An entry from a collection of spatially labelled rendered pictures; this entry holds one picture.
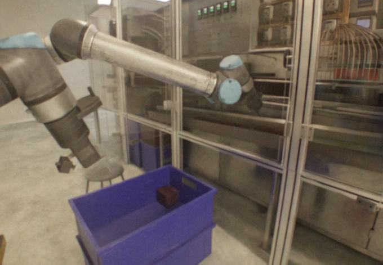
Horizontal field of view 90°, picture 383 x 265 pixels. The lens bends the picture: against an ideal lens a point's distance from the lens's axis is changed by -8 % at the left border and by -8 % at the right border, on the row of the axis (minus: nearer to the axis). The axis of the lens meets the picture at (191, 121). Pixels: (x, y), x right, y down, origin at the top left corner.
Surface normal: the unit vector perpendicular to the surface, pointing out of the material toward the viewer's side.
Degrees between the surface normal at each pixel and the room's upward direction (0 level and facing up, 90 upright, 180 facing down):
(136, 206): 90
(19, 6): 90
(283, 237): 90
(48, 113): 106
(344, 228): 90
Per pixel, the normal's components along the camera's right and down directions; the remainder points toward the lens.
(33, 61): 0.84, 0.14
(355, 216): -0.74, 0.15
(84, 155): 0.58, -0.01
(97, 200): 0.68, 0.17
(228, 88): 0.29, 0.25
